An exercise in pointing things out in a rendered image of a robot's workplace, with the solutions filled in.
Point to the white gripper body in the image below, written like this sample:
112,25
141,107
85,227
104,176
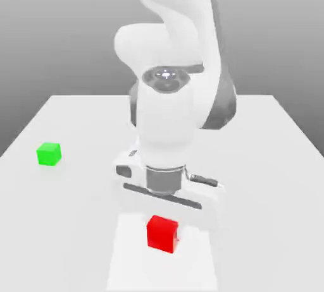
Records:
202,197

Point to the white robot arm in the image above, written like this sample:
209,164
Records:
164,120

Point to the small red cube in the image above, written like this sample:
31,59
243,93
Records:
160,233

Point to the small green cube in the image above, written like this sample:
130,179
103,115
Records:
48,154

